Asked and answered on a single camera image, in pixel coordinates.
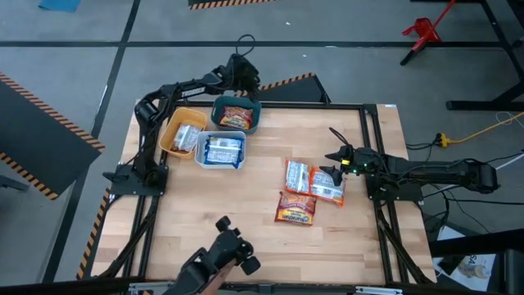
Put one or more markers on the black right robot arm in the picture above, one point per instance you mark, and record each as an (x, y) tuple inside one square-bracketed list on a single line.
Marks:
[(430, 168)]

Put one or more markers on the white plastic bin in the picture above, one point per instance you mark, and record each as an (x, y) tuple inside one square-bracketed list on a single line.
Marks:
[(200, 151)]

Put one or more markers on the blue floor mat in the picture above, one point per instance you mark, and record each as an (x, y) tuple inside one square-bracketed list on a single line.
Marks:
[(59, 5)]

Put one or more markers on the black table leg frame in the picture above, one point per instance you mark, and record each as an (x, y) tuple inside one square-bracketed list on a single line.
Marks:
[(483, 105)]

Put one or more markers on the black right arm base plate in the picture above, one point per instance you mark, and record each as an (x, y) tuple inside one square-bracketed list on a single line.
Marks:
[(393, 196)]

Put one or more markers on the silver metal bracket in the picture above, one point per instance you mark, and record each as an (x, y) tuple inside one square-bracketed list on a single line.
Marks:
[(143, 286), (378, 290)]

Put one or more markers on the black aluminium table frame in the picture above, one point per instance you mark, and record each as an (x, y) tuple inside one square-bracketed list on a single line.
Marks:
[(307, 105)]

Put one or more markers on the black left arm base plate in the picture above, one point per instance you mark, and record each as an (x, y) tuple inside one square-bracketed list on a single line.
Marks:
[(123, 186)]

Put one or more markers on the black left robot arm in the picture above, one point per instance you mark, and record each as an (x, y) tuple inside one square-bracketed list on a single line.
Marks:
[(192, 91)]

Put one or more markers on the small black hazard-striped platform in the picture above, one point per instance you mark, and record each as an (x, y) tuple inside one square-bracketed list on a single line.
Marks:
[(294, 92)]

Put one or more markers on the large black hazard-striped platform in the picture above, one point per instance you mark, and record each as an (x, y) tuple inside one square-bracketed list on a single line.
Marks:
[(37, 135)]

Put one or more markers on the black frame rail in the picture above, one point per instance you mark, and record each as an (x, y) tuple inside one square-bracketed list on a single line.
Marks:
[(307, 288)]

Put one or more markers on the red metal stand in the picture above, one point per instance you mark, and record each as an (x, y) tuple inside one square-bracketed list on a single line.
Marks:
[(423, 30)]

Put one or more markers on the teal plastic bin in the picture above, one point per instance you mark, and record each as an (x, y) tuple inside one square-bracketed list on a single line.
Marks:
[(256, 119)]

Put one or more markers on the hazard-striped black board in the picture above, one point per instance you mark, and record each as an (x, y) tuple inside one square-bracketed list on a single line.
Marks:
[(229, 3)]

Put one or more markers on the red Maruchan noodle pack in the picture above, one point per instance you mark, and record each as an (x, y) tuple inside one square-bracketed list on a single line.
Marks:
[(236, 118), (295, 209)]

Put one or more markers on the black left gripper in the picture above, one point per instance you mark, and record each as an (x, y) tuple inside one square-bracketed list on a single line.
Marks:
[(243, 73)]

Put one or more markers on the grey metal bar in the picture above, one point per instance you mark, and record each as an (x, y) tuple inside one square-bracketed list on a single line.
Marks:
[(12, 183)]

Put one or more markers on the orange Maruchan noodle pack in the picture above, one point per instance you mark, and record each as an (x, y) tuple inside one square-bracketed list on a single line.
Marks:
[(298, 176), (186, 138), (327, 188)]

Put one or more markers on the orange plastic bin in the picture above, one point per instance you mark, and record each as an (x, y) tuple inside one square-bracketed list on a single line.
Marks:
[(168, 139)]

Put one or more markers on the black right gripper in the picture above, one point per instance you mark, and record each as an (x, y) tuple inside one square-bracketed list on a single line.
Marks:
[(358, 162)]

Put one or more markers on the black furniture frame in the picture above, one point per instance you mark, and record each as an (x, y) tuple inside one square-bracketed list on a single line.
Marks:
[(516, 270)]

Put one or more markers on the white printed paper sheet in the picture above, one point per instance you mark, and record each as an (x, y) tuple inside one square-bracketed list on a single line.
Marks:
[(471, 266)]

